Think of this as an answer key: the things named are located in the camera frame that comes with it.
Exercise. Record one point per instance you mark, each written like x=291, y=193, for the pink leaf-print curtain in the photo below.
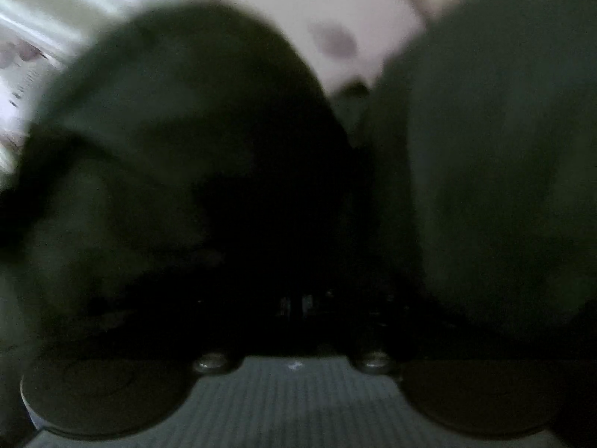
x=342, y=41

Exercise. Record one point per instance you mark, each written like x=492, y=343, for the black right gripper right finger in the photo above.
x=460, y=402

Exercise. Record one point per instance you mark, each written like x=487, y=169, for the black jacket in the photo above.
x=187, y=185

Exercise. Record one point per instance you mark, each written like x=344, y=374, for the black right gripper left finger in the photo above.
x=103, y=397

